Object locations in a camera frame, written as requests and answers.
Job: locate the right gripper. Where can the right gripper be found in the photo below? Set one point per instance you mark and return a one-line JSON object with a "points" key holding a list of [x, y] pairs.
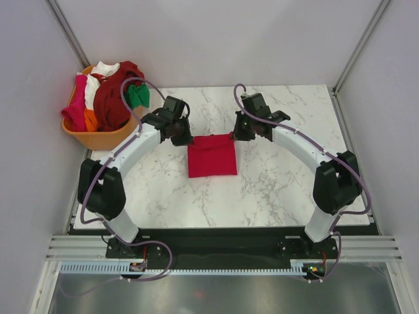
{"points": [[237, 133]]}

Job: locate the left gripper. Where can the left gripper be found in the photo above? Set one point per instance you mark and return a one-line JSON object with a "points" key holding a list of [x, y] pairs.
{"points": [[186, 139]]}

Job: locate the crimson pink t shirt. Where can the crimson pink t shirt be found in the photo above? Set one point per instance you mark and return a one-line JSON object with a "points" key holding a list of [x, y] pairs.
{"points": [[211, 155]]}

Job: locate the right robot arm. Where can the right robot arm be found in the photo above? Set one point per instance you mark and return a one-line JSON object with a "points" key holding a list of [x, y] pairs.
{"points": [[335, 174]]}

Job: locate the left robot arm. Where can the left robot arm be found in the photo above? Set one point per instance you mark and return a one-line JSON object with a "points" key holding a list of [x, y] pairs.
{"points": [[101, 191]]}

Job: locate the green t shirt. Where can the green t shirt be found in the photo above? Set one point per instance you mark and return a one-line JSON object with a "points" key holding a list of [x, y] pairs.
{"points": [[137, 96]]}

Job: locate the dark red t shirt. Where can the dark red t shirt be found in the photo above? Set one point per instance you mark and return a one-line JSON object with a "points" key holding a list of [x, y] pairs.
{"points": [[111, 114]]}

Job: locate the orange t shirt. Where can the orange t shirt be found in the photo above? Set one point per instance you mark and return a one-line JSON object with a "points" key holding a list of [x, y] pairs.
{"points": [[90, 120]]}

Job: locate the white t shirt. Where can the white t shirt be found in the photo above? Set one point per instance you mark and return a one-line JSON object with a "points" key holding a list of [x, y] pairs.
{"points": [[99, 74]]}

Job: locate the magenta pink t shirt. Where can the magenta pink t shirt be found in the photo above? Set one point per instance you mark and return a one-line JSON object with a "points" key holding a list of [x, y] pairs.
{"points": [[73, 114]]}

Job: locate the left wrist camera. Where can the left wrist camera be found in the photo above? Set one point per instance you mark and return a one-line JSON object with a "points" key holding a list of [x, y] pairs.
{"points": [[173, 108]]}

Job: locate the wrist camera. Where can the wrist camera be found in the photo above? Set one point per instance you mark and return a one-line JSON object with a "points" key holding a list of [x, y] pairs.
{"points": [[173, 108], [256, 105]]}

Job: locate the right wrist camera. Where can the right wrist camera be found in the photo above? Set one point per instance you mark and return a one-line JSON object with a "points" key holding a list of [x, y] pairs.
{"points": [[256, 105]]}

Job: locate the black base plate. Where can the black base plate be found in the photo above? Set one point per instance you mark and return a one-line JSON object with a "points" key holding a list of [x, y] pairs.
{"points": [[224, 248]]}

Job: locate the white cable duct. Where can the white cable duct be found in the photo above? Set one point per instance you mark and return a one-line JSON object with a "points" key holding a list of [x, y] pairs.
{"points": [[128, 268]]}

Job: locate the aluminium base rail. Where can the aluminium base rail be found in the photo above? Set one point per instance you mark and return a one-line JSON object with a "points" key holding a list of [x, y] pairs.
{"points": [[354, 248]]}

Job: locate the left aluminium frame post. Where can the left aluminium frame post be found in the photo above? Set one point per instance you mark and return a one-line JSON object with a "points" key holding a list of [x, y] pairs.
{"points": [[67, 30]]}

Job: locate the aluminium frame post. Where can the aluminium frame post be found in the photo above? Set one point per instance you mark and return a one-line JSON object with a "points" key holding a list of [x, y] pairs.
{"points": [[364, 39], [67, 30]]}

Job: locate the right aluminium frame post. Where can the right aluminium frame post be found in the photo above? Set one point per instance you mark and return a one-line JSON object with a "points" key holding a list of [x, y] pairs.
{"points": [[364, 39]]}

